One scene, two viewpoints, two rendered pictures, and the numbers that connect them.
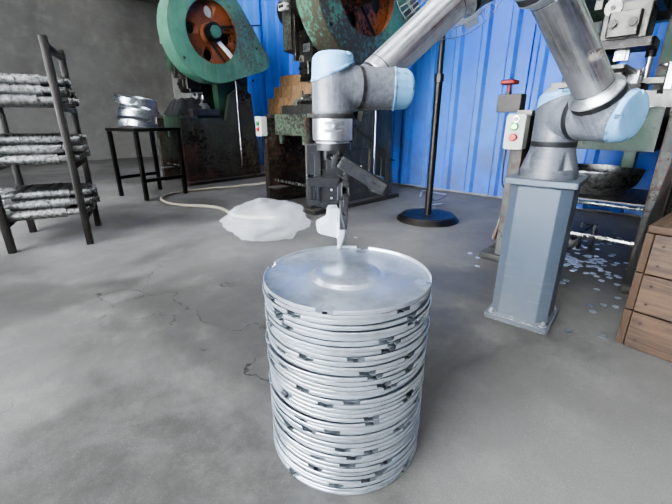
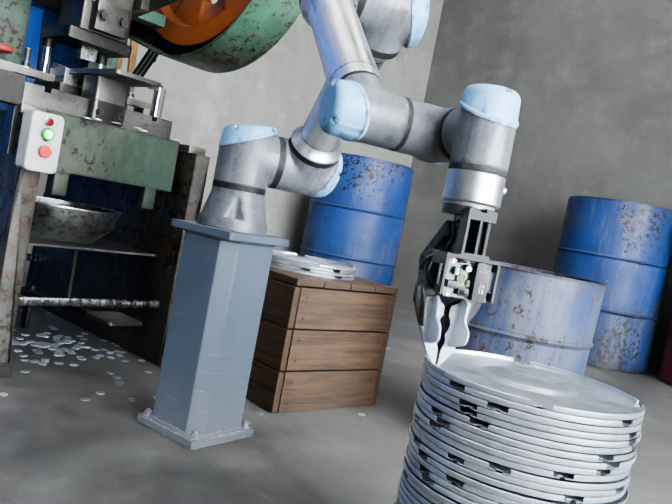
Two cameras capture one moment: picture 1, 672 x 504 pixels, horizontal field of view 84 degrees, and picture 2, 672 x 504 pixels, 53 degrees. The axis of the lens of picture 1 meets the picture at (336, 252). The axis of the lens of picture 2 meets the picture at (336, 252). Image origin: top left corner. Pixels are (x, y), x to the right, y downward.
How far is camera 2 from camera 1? 129 cm
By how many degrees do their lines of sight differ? 93
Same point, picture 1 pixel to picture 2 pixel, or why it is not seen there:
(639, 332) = (290, 392)
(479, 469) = not seen: outside the picture
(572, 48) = not seen: hidden behind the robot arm
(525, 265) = (237, 351)
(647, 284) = (296, 339)
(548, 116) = (261, 156)
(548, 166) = (261, 218)
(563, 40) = not seen: hidden behind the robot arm
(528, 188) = (248, 246)
